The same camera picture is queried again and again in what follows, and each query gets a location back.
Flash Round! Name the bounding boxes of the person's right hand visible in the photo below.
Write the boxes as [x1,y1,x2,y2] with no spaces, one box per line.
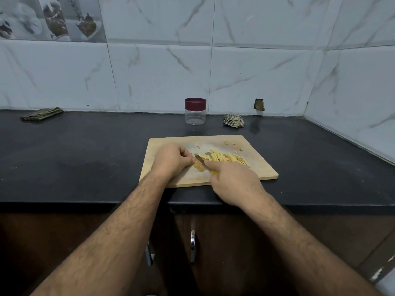
[204,160,268,210]

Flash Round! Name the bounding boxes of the person's left hand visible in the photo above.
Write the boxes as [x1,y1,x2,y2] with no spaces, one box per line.
[149,142,196,184]

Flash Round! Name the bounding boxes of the pile of ginger strips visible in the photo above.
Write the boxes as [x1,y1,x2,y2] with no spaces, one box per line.
[193,150,251,173]

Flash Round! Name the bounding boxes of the wooden cutting board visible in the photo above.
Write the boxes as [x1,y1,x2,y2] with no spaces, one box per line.
[139,134,280,189]

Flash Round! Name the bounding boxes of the yellow handled knife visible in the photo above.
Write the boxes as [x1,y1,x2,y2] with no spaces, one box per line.
[194,154,218,177]

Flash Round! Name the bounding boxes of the clear jar maroon lid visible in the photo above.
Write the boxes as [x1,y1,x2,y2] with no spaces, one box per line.
[184,98,207,126]

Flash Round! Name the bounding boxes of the person's right forearm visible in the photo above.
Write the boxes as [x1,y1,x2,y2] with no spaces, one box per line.
[247,195,381,296]

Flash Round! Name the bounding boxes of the person's left forearm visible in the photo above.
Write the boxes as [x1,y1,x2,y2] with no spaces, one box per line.
[31,173,169,296]

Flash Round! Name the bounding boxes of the small ginger peel scraps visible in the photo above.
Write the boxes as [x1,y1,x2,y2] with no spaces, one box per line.
[223,140,243,152]

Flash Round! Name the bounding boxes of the black countertop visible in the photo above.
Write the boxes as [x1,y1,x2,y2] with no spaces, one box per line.
[0,109,395,209]

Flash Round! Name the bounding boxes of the crumpled patterned cloth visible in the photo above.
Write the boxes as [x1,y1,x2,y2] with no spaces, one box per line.
[223,113,246,129]

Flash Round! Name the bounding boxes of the folded green cloth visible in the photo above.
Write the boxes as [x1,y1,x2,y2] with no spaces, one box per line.
[20,107,64,123]

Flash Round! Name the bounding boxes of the brown wooden cabinet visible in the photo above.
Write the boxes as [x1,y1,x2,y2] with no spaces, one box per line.
[0,206,395,296]

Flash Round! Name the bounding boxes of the decorative picture tiles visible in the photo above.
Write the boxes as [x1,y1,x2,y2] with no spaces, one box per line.
[0,0,107,43]

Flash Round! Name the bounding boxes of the metal cabinet handle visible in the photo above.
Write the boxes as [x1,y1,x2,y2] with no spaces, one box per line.
[145,241,155,267]
[189,230,198,264]

